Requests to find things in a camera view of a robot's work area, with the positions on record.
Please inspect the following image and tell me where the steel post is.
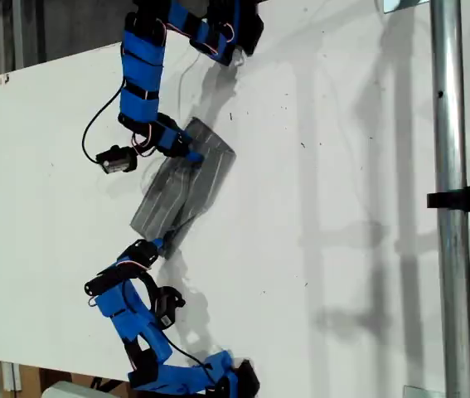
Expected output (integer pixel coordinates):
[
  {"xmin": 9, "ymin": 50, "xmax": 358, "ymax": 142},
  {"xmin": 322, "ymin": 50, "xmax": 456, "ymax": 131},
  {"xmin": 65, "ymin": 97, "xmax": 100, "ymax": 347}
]
[{"xmin": 429, "ymin": 0, "xmax": 470, "ymax": 398}]

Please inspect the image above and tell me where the camera black stalk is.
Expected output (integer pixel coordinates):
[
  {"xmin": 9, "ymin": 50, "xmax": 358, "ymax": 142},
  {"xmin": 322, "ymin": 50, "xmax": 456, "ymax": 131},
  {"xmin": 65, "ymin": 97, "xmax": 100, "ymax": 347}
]
[{"xmin": 137, "ymin": 271, "xmax": 161, "ymax": 310}]

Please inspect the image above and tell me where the white table leg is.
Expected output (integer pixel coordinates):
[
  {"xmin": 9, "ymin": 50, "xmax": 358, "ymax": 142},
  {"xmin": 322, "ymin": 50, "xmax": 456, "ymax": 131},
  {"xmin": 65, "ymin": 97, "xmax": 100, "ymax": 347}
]
[{"xmin": 1, "ymin": 361, "xmax": 22, "ymax": 393}]

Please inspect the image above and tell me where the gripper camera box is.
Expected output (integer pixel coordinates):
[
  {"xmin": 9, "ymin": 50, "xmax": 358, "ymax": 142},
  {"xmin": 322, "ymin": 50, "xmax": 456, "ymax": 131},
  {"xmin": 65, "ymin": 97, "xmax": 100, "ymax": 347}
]
[
  {"xmin": 95, "ymin": 144, "xmax": 139, "ymax": 175},
  {"xmin": 153, "ymin": 286, "xmax": 186, "ymax": 331}
]

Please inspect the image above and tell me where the white plastic box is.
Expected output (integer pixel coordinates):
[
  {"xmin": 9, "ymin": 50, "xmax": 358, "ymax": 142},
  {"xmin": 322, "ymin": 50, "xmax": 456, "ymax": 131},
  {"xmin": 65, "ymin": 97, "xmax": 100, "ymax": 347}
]
[{"xmin": 42, "ymin": 380, "xmax": 114, "ymax": 398}]

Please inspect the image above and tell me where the camera black cable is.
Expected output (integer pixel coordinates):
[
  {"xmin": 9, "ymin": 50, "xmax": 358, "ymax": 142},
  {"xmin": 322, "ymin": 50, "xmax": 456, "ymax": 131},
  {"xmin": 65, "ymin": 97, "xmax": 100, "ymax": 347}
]
[
  {"xmin": 83, "ymin": 80, "xmax": 126, "ymax": 163},
  {"xmin": 163, "ymin": 331, "xmax": 215, "ymax": 385}
]

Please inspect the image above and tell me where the grey white-striped towel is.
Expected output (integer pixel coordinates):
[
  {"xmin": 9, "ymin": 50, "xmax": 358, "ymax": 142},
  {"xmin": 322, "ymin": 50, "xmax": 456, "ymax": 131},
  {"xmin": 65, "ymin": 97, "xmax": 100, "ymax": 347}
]
[{"xmin": 128, "ymin": 117, "xmax": 237, "ymax": 260}]

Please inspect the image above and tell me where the brown cardboard box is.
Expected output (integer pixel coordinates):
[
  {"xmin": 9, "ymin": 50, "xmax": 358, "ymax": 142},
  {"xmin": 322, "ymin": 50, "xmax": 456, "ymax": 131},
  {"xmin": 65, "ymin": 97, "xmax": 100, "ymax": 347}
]
[{"xmin": 14, "ymin": 364, "xmax": 136, "ymax": 398}]

